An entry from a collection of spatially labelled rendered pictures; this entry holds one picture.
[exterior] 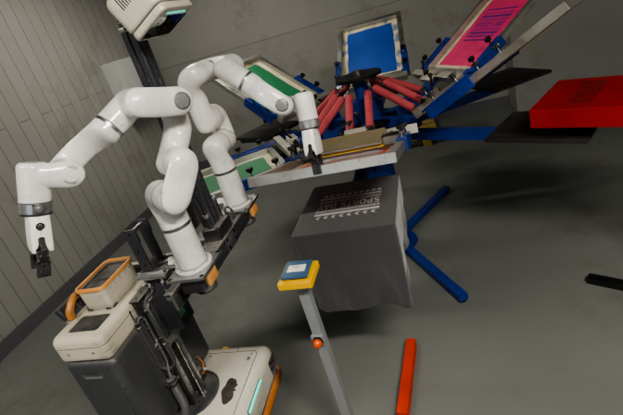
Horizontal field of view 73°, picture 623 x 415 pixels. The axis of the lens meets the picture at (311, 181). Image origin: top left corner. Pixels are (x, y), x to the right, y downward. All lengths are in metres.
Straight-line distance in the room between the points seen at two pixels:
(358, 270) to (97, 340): 1.06
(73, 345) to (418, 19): 4.97
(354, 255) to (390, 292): 0.25
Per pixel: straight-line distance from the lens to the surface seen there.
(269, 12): 5.95
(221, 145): 1.71
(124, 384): 2.03
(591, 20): 5.72
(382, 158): 1.53
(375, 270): 1.86
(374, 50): 3.86
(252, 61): 3.94
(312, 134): 1.54
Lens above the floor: 1.80
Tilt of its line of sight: 22 degrees down
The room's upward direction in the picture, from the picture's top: 17 degrees counter-clockwise
